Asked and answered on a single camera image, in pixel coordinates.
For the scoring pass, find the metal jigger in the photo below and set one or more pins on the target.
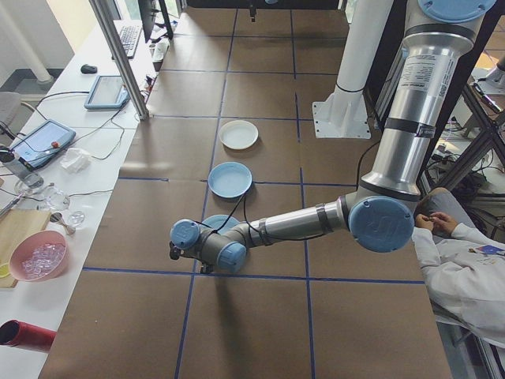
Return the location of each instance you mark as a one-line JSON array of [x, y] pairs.
[[63, 223]]

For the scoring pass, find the red cylinder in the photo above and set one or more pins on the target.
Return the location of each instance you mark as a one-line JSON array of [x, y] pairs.
[[31, 335]]

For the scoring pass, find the silver aluminium extrusion bar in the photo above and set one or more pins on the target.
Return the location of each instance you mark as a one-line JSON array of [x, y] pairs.
[[386, 103]]

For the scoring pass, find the wooden cutting board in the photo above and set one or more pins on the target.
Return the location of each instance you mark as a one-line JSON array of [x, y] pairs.
[[21, 225]]

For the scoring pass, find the black monitor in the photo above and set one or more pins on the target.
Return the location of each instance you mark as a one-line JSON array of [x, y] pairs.
[[148, 19]]

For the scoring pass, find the white ceramic plate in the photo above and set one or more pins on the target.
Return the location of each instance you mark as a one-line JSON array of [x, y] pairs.
[[239, 134]]

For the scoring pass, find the small clear glass dish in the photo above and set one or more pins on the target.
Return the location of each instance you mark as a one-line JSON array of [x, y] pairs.
[[76, 219]]

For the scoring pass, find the clear glass bowl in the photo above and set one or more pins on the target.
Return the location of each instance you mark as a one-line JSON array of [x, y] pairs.
[[55, 198]]

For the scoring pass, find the black and white keyboard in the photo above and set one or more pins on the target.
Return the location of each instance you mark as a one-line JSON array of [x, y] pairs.
[[128, 39]]

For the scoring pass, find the pink bowl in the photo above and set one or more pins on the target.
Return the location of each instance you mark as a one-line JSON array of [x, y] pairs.
[[19, 252]]

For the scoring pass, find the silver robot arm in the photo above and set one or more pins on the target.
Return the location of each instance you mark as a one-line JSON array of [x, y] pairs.
[[414, 118]]

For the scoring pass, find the black metal bar frame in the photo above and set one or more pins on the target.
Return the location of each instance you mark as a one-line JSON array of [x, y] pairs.
[[483, 108]]

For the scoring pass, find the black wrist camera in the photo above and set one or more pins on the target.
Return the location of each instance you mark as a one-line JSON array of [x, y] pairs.
[[173, 252]]

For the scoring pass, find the person in white shirt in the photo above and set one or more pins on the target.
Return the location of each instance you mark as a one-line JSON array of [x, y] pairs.
[[465, 276]]

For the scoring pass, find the white pedestal column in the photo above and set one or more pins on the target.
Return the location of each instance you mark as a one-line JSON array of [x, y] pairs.
[[355, 47]]

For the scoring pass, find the light blue ceramic plate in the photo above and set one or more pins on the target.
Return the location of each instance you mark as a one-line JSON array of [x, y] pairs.
[[230, 179]]

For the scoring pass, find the light blue teach pendant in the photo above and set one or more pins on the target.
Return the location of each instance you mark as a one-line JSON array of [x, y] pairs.
[[106, 92], [41, 144]]

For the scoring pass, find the crumpled white tissue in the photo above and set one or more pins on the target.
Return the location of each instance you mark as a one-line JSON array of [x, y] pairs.
[[75, 160]]

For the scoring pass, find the grey chair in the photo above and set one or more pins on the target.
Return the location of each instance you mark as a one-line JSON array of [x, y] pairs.
[[7, 106]]

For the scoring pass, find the clear ice cube heap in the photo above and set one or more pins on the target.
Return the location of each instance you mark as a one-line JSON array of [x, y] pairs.
[[41, 256]]

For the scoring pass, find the white round pillar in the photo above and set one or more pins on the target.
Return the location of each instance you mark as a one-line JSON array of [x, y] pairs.
[[43, 75]]

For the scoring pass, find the black computer mouse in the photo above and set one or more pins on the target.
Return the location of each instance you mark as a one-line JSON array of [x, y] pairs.
[[88, 68]]

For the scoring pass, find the clear bottle with black cap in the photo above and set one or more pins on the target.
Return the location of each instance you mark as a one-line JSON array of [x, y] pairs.
[[23, 173]]

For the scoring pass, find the tall aluminium frame post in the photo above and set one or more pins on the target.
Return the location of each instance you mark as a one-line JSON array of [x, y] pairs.
[[120, 59]]

